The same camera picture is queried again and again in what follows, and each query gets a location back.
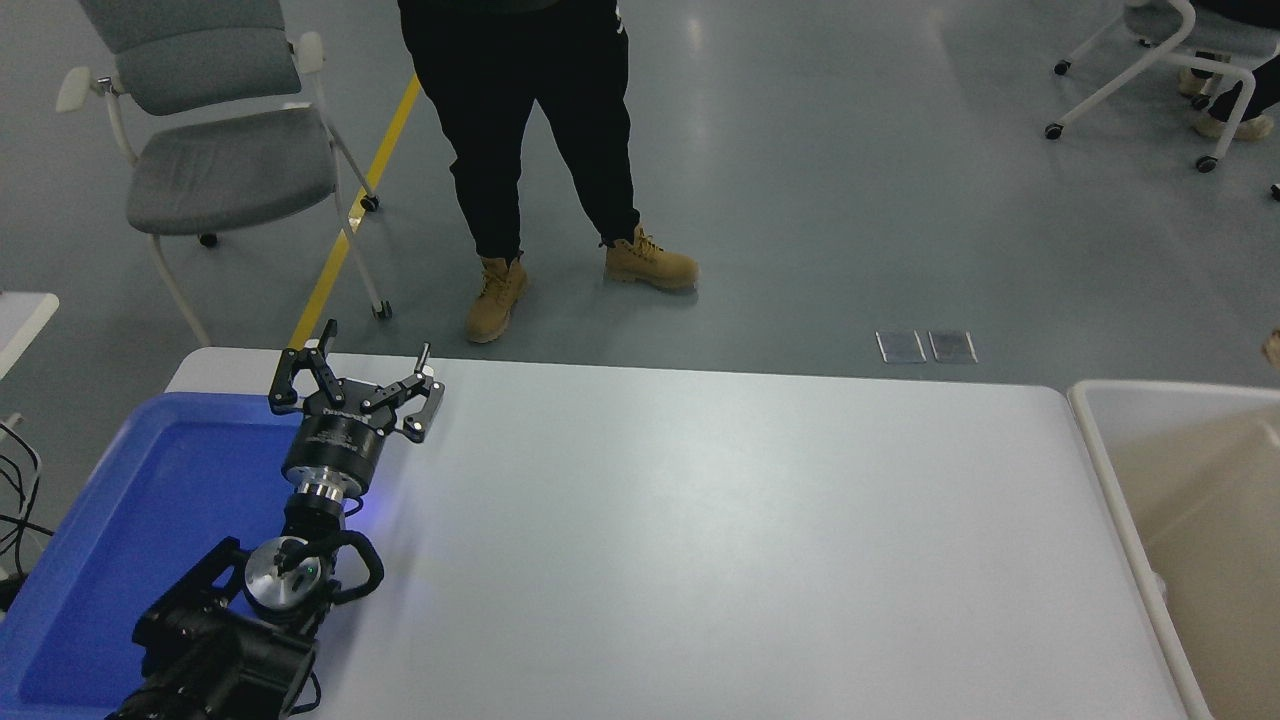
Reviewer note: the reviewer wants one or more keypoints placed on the seated person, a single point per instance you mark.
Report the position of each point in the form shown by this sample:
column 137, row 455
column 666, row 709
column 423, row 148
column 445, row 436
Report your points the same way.
column 1250, row 100

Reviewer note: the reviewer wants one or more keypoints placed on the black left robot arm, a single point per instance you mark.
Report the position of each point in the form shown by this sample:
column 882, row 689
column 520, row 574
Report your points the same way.
column 220, row 650

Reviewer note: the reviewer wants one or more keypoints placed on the standing person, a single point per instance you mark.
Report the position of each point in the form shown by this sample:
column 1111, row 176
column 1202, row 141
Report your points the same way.
column 500, row 100

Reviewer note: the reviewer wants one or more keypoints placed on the white-framed wheeled chair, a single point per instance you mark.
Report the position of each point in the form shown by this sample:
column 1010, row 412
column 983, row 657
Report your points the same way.
column 1150, row 22

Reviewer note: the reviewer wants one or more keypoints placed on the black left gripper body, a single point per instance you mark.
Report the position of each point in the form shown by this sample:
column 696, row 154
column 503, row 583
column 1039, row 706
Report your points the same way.
column 335, row 445

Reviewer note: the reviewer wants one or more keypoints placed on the large pale bin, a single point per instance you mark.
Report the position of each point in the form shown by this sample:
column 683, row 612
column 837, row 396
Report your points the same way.
column 1220, row 560

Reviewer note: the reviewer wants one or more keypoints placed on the small white side table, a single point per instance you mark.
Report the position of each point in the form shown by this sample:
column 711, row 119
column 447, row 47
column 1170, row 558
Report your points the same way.
column 20, row 320

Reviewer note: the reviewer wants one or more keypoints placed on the clear floor plate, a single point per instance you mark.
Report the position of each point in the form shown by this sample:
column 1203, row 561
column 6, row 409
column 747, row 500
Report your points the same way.
column 901, row 346
column 953, row 345

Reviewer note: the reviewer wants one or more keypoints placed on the grey padded chair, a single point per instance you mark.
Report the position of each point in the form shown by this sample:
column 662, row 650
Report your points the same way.
column 230, row 165

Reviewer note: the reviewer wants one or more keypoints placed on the blue plastic tray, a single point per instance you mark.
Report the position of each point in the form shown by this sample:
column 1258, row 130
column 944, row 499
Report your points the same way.
column 150, row 500

